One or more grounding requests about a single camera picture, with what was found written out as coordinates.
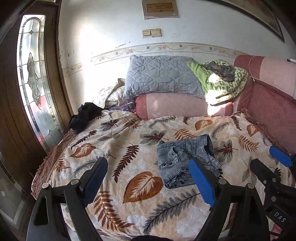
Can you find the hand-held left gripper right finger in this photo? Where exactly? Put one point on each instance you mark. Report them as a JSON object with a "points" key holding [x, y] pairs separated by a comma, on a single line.
{"points": [[202, 180]]}

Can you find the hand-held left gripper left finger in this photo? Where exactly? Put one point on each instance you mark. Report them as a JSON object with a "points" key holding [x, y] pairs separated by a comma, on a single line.
{"points": [[94, 180]]}

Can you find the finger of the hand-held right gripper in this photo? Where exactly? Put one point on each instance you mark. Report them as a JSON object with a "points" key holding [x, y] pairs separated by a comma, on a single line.
{"points": [[263, 171], [281, 155]]}

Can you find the grey denim pants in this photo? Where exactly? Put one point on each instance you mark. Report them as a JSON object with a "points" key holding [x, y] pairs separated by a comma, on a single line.
{"points": [[175, 157]]}

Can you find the leaf print blanket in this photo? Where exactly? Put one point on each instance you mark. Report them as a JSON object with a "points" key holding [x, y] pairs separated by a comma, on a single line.
{"points": [[129, 148]]}

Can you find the brown ruffled bedspread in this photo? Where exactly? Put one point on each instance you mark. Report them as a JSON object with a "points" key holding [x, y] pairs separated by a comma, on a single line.
{"points": [[46, 166]]}

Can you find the pink sofa backrest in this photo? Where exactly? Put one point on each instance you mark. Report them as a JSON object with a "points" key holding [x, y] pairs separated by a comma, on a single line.
{"points": [[270, 104]]}

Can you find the black cloth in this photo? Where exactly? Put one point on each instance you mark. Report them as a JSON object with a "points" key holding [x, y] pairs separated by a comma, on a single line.
{"points": [[84, 115]]}

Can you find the pink bolster cushion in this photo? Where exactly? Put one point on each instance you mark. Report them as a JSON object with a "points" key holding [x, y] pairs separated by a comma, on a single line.
{"points": [[175, 105]]}

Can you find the purple packet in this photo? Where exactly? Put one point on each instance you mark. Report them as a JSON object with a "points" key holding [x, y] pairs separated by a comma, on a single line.
{"points": [[126, 107]]}

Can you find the glass-paned wooden door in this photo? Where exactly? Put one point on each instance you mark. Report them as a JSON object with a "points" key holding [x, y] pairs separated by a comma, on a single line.
{"points": [[11, 197]]}

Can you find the green patterned cloth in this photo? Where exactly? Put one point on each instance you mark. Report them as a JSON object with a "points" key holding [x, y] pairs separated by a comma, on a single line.
{"points": [[231, 85]]}

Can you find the cream quilt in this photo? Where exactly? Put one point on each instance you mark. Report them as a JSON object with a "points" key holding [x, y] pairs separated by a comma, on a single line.
{"points": [[115, 95]]}

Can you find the grey quilted pillow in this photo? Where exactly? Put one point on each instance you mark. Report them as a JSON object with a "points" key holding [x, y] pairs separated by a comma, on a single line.
{"points": [[159, 74]]}

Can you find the wooden door with stained glass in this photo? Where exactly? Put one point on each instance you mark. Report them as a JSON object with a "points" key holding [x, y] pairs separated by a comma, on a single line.
{"points": [[9, 92]]}

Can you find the beige light switch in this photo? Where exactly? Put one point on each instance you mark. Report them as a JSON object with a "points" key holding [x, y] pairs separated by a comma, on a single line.
{"points": [[146, 33], [156, 32]]}

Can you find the framed wall panel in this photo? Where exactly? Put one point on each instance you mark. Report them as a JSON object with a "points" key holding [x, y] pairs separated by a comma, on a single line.
{"points": [[160, 8]]}

